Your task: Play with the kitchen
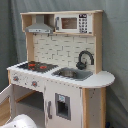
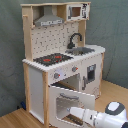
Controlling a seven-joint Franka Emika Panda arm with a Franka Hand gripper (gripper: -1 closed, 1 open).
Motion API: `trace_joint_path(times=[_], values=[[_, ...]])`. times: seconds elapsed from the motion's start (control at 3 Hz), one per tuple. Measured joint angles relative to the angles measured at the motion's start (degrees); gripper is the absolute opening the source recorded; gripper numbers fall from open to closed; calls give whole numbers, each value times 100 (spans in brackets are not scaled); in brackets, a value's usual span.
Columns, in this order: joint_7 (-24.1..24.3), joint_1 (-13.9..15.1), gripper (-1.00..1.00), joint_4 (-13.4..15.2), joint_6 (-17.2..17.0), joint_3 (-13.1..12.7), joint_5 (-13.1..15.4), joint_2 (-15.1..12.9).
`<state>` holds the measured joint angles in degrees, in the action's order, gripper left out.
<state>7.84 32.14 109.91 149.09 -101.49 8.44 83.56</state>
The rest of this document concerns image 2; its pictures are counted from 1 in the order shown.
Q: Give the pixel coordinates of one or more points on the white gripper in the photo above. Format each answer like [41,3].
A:
[86,115]

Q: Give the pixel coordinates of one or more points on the white oven door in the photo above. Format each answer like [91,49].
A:
[61,100]

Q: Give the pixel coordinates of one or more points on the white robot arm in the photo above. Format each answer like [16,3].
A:
[115,116]

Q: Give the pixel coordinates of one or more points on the wooden toy kitchen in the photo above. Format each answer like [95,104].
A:
[46,40]

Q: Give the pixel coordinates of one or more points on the white dishwasher door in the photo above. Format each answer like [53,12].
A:
[90,75]

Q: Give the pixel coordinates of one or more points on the right red stove knob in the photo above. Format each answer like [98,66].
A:
[74,69]

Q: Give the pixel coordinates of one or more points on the red stove knob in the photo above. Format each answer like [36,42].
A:
[74,69]
[56,75]

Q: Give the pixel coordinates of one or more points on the left red stove knob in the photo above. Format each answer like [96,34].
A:
[56,75]

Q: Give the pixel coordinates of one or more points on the grey toy sink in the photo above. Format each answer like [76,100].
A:
[79,51]

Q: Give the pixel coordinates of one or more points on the black toy stovetop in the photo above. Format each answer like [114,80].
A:
[52,59]

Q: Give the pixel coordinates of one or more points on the black toy faucet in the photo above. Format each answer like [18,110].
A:
[71,43]

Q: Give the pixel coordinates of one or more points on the white toy microwave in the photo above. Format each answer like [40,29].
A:
[78,11]

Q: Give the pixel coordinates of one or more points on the grey range hood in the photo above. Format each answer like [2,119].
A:
[48,18]

